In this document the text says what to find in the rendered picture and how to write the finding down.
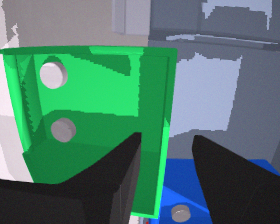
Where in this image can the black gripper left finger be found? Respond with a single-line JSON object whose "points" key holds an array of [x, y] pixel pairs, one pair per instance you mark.
{"points": [[103, 193]]}

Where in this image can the green bin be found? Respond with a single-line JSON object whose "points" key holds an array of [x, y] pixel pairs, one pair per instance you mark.
{"points": [[108, 97]]}

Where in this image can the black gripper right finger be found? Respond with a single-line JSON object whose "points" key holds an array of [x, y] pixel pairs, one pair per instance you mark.
{"points": [[236, 190]]}

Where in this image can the grey metal bin shelf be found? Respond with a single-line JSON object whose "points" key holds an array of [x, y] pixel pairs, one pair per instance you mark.
{"points": [[225, 90]]}

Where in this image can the blue open bin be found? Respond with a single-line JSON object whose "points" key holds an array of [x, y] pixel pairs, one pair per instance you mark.
{"points": [[180, 180]]}

